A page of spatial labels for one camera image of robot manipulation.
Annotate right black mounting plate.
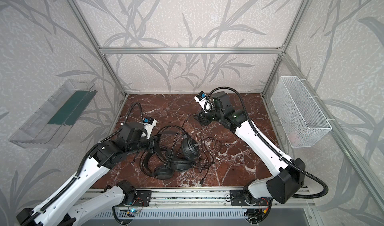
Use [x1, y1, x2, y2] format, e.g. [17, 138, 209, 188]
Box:
[229, 190, 270, 206]

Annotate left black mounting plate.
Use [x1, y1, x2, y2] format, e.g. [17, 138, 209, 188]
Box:
[129, 190, 152, 207]

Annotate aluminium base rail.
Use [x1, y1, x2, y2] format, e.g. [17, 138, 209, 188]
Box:
[62, 187, 316, 210]

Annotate black mounting plate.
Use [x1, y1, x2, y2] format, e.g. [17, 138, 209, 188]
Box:
[229, 190, 270, 206]
[129, 190, 152, 207]

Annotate clear plastic wall bin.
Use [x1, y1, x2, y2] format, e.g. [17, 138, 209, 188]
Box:
[9, 80, 98, 149]

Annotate headphones black cable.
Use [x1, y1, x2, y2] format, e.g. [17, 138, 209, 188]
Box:
[155, 114, 208, 167]
[191, 135, 224, 187]

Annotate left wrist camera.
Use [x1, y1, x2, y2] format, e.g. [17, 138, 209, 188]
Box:
[119, 117, 158, 140]

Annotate white wire mesh basket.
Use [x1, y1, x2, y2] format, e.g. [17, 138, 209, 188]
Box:
[271, 76, 332, 148]

